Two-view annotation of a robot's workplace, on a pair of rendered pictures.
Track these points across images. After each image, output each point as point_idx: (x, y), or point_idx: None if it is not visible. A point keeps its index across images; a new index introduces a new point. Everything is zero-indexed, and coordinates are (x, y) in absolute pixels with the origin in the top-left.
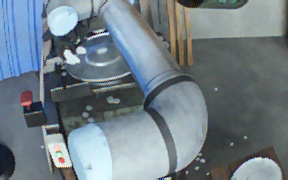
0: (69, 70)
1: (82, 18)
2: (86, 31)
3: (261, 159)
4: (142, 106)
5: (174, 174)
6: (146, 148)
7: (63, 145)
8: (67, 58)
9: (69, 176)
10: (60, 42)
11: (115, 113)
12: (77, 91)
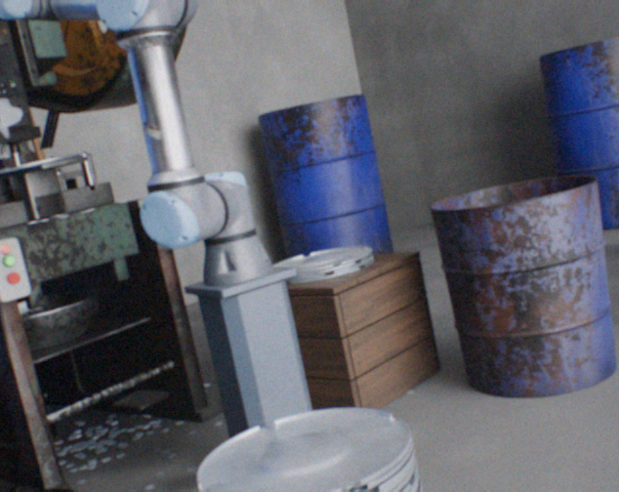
0: None
1: (31, 10)
2: None
3: (305, 257)
4: (97, 211)
5: (175, 337)
6: None
7: (16, 242)
8: (0, 117)
9: (19, 351)
10: None
11: (69, 221)
12: (5, 216)
